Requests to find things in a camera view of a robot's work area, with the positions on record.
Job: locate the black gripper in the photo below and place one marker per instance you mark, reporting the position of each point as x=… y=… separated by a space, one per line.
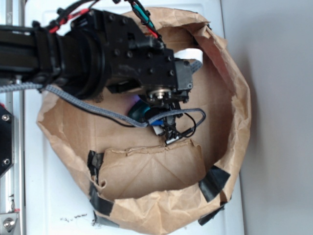
x=142 y=65

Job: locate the dark green plastic pickle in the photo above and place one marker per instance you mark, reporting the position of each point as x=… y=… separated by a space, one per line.
x=137 y=112

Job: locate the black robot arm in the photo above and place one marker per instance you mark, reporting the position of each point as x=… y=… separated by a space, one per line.
x=101 y=50

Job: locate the brown paper bag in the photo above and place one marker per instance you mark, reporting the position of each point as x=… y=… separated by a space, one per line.
x=132 y=179

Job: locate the black tape strip right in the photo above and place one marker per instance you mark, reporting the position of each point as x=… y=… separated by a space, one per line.
x=211 y=186

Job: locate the aluminium rail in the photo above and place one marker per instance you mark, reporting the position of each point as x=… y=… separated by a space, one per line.
x=12 y=195

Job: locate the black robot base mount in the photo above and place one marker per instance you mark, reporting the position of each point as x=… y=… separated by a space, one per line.
x=6 y=140

